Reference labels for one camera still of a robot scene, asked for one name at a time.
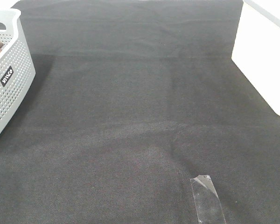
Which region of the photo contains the black table cloth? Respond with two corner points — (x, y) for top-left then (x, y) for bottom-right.
(0, 0), (280, 224)

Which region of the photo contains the white woven-pattern storage bin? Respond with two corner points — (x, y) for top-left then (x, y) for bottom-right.
(231, 0), (280, 116)

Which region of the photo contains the clear adhesive tape strip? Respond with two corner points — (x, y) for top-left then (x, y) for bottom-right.
(190, 175), (226, 224)

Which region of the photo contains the grey perforated laundry basket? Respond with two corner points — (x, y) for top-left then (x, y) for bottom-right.
(0, 8), (35, 134)

